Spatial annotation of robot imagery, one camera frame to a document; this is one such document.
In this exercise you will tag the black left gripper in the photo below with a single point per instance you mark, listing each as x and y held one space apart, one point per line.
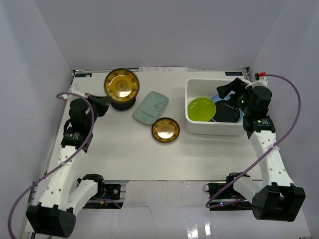
98 101

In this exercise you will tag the yellow patterned plate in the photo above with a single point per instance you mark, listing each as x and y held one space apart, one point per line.
165 130
122 85

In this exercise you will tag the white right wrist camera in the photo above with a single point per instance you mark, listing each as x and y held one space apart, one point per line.
261 80

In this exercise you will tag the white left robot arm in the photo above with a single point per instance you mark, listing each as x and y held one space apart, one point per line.
56 211

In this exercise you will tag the blue table label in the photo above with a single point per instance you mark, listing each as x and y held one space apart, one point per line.
83 75
233 73

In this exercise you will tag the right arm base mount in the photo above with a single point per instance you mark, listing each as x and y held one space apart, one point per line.
228 195

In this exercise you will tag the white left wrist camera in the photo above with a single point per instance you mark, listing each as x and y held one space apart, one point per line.
73 93

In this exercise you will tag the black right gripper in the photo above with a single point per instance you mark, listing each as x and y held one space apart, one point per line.
236 85

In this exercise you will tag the left blue table label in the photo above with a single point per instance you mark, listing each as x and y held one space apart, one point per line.
83 75

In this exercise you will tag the pale blue rectangular divided plate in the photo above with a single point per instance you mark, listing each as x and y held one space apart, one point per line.
151 108

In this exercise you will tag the light blue round plate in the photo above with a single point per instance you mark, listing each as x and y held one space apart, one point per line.
216 98

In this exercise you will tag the lime green round plate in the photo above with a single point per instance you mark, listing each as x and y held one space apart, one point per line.
201 109

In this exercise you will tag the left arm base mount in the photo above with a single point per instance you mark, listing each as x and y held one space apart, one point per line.
110 199

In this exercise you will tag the black round plate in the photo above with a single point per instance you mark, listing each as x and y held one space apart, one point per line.
123 106
226 113

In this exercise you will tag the right blue table label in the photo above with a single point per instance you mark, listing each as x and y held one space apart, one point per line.
233 73

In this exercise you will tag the white paper sheet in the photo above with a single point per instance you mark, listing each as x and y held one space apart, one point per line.
163 69

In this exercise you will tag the white plastic bin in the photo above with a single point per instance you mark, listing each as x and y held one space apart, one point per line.
196 88

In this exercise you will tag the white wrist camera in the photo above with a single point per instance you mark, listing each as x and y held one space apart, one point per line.
261 80
73 93

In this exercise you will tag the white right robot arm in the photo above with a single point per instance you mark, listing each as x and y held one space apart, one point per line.
265 184

